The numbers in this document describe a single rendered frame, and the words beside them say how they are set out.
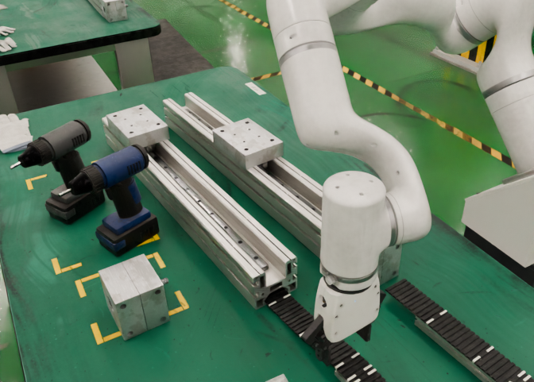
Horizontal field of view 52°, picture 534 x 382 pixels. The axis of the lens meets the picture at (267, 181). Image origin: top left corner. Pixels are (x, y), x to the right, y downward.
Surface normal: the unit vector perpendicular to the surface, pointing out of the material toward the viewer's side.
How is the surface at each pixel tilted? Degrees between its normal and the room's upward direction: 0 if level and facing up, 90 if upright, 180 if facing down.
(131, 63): 90
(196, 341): 0
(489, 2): 82
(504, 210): 90
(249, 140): 0
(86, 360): 0
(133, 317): 90
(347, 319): 90
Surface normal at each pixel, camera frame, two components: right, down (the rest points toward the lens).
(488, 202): -0.88, 0.29
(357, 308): 0.56, 0.45
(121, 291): -0.04, -0.83
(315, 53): 0.10, -0.27
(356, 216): -0.07, 0.56
